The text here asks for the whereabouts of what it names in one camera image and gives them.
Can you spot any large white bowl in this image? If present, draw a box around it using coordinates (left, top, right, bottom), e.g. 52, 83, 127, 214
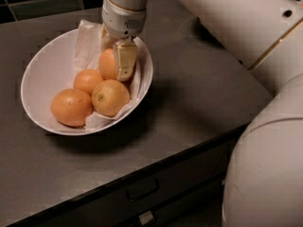
21, 28, 153, 136

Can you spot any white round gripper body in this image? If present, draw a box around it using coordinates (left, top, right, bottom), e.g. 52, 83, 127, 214
101, 0, 147, 40

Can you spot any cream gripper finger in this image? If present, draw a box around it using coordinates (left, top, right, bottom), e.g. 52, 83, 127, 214
113, 38, 137, 81
100, 24, 117, 52

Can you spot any white paper napkin in bowl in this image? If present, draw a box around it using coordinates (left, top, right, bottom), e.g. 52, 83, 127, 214
74, 20, 141, 131

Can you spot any dark drawer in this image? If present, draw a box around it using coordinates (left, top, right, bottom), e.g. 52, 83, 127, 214
116, 173, 226, 227
9, 135, 236, 227

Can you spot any dark lower drawer front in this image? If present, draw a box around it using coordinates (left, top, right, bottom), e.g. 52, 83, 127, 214
116, 173, 226, 227

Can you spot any dark left drawer front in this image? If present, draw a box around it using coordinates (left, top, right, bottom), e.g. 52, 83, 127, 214
9, 135, 236, 227

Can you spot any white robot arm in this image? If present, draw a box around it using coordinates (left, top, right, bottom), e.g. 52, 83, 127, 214
178, 0, 303, 227

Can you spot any middle small orange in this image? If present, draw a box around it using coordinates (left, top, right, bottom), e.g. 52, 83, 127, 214
73, 69, 103, 96

